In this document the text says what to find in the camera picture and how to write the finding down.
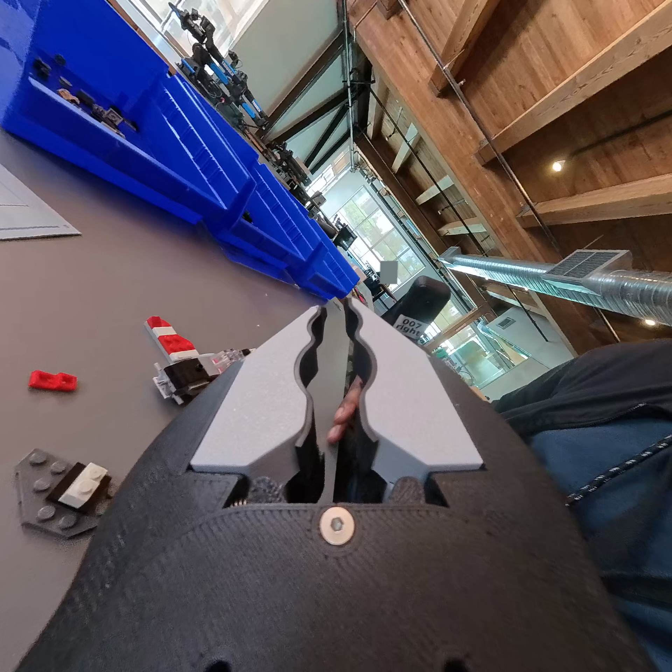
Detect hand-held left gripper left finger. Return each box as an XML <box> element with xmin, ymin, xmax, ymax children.
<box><xmin>189</xmin><ymin>307</ymin><xmax>328</xmax><ymax>501</ymax></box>

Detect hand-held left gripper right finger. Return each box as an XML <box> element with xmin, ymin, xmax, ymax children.
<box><xmin>344</xmin><ymin>298</ymin><xmax>485</xmax><ymax>501</ymax></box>

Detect small white brick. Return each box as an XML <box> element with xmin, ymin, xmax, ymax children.
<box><xmin>59</xmin><ymin>463</ymin><xmax>109</xmax><ymax>509</ymax></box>

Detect small black plate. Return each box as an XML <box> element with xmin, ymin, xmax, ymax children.
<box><xmin>46</xmin><ymin>462</ymin><xmax>113</xmax><ymax>514</ymax></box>

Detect dark grey wedge plate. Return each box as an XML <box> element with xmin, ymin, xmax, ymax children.
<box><xmin>15</xmin><ymin>448</ymin><xmax>113</xmax><ymax>539</ymax></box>

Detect blue plastic bin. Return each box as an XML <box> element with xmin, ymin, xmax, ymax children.
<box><xmin>291</xmin><ymin>223</ymin><xmax>363</xmax><ymax>301</ymax></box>
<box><xmin>204</xmin><ymin>163</ymin><xmax>318</xmax><ymax>288</ymax></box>
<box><xmin>0</xmin><ymin>0</ymin><xmax>259</xmax><ymax>228</ymax></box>

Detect grey work desk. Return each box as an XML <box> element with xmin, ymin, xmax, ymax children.
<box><xmin>0</xmin><ymin>126</ymin><xmax>326</xmax><ymax>672</ymax></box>

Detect person's right hand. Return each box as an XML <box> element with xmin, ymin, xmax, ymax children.
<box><xmin>325</xmin><ymin>375</ymin><xmax>365</xmax><ymax>445</ymax></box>

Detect red white toy plane model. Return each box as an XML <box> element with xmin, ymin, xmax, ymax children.
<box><xmin>144</xmin><ymin>315</ymin><xmax>253</xmax><ymax>405</ymax></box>

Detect person's black jacket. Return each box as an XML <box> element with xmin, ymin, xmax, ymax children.
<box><xmin>493</xmin><ymin>338</ymin><xmax>672</xmax><ymax>436</ymax></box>

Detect small red brick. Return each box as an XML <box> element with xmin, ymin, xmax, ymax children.
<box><xmin>29</xmin><ymin>370</ymin><xmax>78</xmax><ymax>392</ymax></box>

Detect person's navy hoodie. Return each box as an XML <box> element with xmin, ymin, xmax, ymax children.
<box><xmin>525</xmin><ymin>417</ymin><xmax>672</xmax><ymax>672</ymax></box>

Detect toy building instruction booklet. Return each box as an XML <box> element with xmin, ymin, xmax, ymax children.
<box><xmin>0</xmin><ymin>164</ymin><xmax>82</xmax><ymax>241</ymax></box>

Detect pile of loose bricks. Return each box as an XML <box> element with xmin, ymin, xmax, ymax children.
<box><xmin>31</xmin><ymin>55</ymin><xmax>138</xmax><ymax>140</ymax></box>

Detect silver ventilation duct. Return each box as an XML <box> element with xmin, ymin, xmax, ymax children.
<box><xmin>438</xmin><ymin>249</ymin><xmax>672</xmax><ymax>330</ymax></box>

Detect black white drawstring cord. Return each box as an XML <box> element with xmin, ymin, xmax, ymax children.
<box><xmin>566</xmin><ymin>433</ymin><xmax>672</xmax><ymax>507</ymax></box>

